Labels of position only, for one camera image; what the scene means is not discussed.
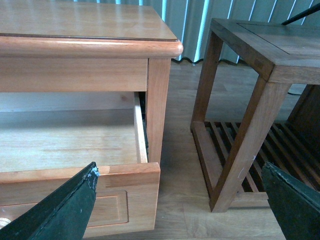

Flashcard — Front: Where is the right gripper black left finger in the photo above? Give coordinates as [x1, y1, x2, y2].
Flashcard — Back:
[0, 162, 100, 240]

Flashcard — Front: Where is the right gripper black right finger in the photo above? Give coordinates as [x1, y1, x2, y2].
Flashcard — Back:
[262, 162, 320, 240]

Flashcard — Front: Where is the wooden drawer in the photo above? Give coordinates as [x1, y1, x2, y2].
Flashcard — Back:
[0, 91, 160, 238]

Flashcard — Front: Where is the round wooden drawer knob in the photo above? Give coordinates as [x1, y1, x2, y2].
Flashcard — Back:
[0, 217, 12, 229]

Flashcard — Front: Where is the dark wooden side table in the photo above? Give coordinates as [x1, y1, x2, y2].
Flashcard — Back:
[190, 26, 320, 213]

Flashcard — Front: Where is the light wooden nightstand cabinet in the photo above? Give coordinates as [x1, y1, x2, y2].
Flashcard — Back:
[0, 0, 183, 162]

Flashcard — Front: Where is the black rod upper right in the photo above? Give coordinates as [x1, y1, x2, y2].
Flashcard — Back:
[281, 3, 320, 26]

